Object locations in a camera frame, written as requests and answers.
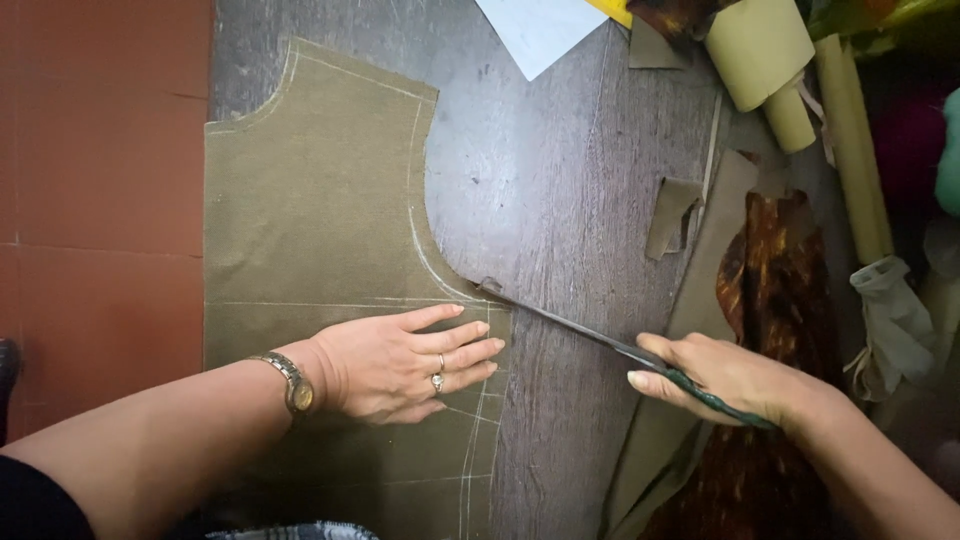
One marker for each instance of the person's right hand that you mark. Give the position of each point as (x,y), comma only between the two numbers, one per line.
(720,375)

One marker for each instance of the person's left hand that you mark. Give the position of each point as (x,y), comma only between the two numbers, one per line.
(367,375)

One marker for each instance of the olive chalk-marked fabric piece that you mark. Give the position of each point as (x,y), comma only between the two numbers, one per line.
(315,225)

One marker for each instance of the gold metal wristwatch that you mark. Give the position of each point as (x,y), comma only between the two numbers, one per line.
(300,394)

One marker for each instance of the long olive fabric offcut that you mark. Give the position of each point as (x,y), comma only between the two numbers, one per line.
(709,285)

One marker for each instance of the brown patterned fabric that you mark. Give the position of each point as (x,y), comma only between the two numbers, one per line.
(675,19)
(772,300)

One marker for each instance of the curled olive fabric scrap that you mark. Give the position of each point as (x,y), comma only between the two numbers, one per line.
(670,214)

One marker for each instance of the plaid cloth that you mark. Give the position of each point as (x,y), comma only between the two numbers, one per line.
(300,532)

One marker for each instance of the white cloth bag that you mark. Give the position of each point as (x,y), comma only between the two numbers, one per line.
(892,322)

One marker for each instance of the long thin cream roll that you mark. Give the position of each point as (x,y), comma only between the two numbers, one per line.
(855,150)

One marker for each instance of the magenta fabric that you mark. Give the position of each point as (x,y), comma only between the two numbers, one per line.
(907,142)

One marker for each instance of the teal fabric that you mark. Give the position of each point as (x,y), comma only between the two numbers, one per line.
(949,157)

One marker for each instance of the small flat olive fabric scrap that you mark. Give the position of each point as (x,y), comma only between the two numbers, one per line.
(652,52)

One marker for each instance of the thick cream paper roll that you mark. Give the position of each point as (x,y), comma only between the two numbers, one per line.
(757,45)

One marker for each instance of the person's black sleeve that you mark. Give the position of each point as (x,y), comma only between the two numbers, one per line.
(37,502)

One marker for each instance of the black shoe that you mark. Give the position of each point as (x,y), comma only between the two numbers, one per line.
(7,375)

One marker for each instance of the yellow ruler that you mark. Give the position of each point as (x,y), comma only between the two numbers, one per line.
(611,9)

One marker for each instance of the white paper sheet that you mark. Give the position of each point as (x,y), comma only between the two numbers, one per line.
(540,30)

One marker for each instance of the green yellow fabric heap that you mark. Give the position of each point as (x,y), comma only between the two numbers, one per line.
(885,15)

